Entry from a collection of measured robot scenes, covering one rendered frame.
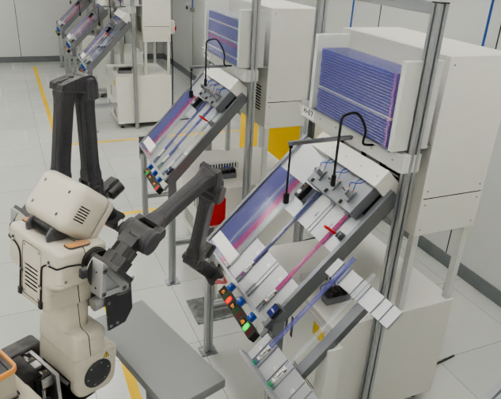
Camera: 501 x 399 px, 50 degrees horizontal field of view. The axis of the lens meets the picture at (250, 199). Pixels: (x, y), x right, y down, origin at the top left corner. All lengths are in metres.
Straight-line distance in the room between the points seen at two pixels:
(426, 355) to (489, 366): 0.66
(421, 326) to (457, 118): 0.99
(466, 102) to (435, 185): 0.33
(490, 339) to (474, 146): 1.60
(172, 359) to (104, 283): 0.67
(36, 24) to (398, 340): 8.86
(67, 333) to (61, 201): 0.44
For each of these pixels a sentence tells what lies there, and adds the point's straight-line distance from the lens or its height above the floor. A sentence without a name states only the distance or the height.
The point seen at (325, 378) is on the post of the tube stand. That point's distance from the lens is 1.95.
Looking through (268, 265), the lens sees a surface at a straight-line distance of 2.25.
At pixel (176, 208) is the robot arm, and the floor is 1.28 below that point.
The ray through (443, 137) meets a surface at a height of 1.42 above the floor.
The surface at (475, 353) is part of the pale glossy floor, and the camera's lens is 3.42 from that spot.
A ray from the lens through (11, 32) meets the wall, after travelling 10.37.
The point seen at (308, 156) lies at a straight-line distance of 2.51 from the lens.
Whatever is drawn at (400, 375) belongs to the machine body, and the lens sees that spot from 2.76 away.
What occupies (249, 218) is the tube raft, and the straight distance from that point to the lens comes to 2.48.
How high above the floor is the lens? 2.03
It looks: 25 degrees down
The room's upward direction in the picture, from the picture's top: 3 degrees clockwise
